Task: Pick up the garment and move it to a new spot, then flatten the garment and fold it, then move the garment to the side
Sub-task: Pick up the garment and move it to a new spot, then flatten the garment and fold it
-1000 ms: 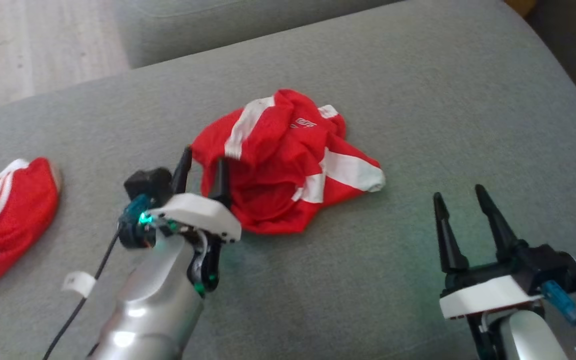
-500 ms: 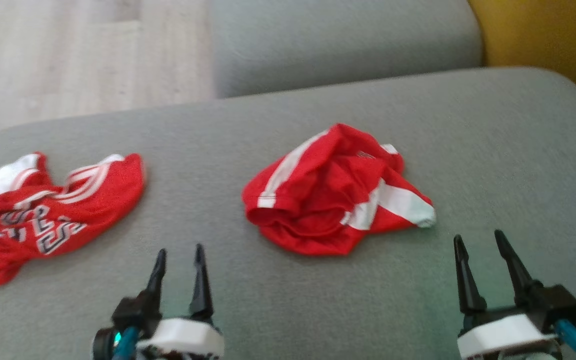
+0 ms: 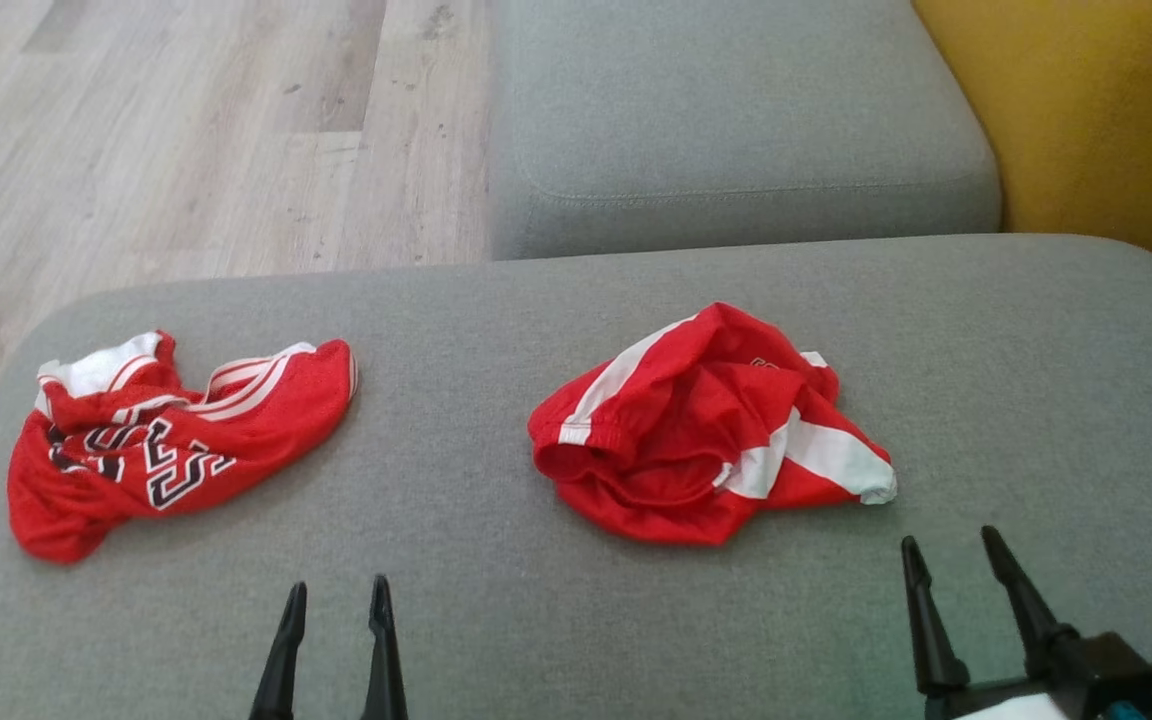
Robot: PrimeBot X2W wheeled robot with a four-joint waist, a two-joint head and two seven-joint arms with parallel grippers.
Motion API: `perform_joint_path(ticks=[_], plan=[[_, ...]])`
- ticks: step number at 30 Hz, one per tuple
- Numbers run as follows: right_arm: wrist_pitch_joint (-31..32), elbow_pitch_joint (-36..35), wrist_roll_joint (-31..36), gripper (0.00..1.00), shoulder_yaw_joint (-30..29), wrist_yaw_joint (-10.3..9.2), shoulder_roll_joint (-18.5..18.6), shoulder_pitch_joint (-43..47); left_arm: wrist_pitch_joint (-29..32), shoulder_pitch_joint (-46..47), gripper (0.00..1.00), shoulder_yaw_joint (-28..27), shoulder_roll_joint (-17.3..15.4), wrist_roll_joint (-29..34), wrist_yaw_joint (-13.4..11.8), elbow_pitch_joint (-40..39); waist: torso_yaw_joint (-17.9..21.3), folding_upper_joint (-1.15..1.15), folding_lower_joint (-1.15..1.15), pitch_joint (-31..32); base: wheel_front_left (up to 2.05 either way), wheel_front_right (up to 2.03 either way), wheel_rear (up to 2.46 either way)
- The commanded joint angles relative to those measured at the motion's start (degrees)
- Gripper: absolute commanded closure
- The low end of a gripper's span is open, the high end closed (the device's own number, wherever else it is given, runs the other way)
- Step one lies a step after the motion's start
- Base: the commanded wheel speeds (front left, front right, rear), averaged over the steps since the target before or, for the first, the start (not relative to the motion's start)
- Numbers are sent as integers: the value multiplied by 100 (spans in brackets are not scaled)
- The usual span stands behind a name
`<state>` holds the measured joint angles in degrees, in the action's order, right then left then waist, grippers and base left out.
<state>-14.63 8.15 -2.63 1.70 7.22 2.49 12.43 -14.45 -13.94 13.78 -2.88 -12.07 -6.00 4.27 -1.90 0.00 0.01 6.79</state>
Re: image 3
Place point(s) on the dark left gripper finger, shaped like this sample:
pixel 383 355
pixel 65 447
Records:
pixel 383 660
pixel 284 660

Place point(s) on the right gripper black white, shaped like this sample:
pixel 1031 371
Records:
pixel 1086 670

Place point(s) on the red jersey with number print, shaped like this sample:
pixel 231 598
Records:
pixel 266 420

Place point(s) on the red shorts with white stripe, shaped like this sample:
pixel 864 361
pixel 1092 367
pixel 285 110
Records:
pixel 676 440

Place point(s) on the large grey sofa seat cushion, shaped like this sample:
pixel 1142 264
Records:
pixel 536 620

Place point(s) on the yellow upholstered cushion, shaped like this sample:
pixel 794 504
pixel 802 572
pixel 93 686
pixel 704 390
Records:
pixel 1116 120

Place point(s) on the small grey sofa cushion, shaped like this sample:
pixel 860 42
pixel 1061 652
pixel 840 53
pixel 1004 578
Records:
pixel 736 120

